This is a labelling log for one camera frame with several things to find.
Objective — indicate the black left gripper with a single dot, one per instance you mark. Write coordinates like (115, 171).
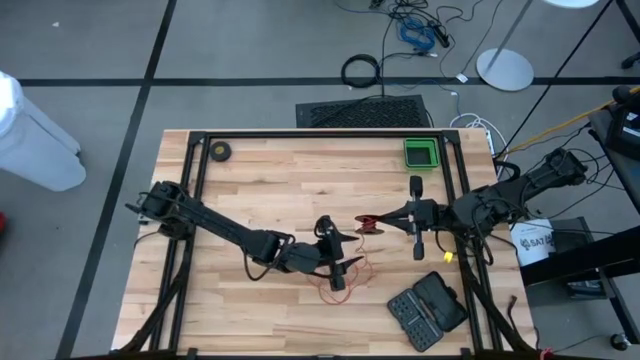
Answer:
(332, 255)

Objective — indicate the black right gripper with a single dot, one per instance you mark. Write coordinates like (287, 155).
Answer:
(426, 219)

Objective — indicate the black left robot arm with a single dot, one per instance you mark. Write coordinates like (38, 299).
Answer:
(215, 225)

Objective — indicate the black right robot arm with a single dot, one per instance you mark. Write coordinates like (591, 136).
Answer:
(480, 210)

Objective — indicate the green plastic tray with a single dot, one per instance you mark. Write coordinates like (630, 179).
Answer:
(421, 156)

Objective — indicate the black screwdriver bit case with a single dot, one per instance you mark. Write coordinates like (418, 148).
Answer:
(425, 312)

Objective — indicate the black floor mat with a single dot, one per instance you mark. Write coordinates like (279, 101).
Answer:
(365, 112)

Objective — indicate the black tape roll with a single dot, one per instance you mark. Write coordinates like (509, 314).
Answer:
(214, 152)

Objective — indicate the black control box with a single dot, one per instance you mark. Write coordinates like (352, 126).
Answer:
(572, 235)

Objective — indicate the black power strip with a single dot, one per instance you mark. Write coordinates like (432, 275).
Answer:
(440, 34)

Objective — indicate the black equipment cart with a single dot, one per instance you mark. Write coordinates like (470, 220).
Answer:
(625, 130)

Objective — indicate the white plastic bin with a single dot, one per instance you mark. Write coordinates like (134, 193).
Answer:
(35, 150)

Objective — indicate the black desk frame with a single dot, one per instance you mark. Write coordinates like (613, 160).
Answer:
(575, 262)

